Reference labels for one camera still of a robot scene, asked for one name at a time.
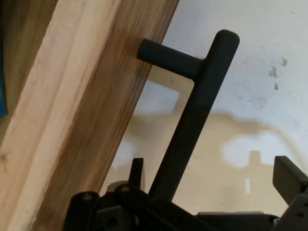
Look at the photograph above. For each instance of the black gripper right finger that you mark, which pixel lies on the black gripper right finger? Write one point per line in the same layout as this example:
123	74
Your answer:
288	178

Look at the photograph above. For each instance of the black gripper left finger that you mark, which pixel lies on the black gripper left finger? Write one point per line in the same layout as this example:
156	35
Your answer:
134	207

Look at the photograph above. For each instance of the wooden cabinet door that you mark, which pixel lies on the wooden cabinet door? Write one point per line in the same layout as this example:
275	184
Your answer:
72	115

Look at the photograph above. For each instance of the blue object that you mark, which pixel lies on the blue object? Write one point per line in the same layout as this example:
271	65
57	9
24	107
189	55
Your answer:
2	89

